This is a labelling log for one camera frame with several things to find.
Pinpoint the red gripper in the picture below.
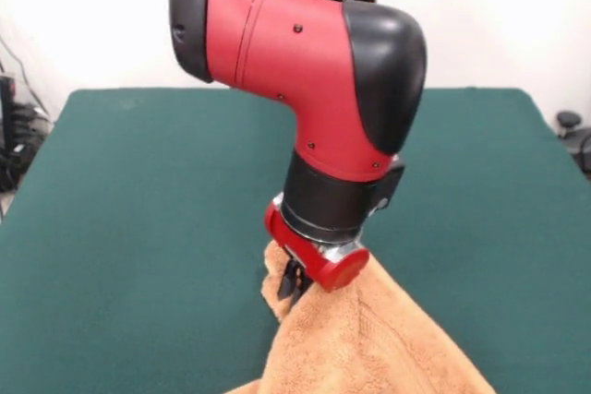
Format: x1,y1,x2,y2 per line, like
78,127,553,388
263,193,370,308

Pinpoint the orange terry towel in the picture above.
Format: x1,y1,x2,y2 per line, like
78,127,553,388
221,244,498,394

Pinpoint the dark green table cloth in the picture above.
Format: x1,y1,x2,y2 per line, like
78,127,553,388
0,86,591,394

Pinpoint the black office chair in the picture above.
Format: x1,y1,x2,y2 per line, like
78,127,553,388
556,110,591,181

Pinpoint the black computer case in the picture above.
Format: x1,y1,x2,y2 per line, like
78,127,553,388
0,73,18,155

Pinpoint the grey cable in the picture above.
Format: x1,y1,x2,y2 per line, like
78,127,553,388
0,36,52,118

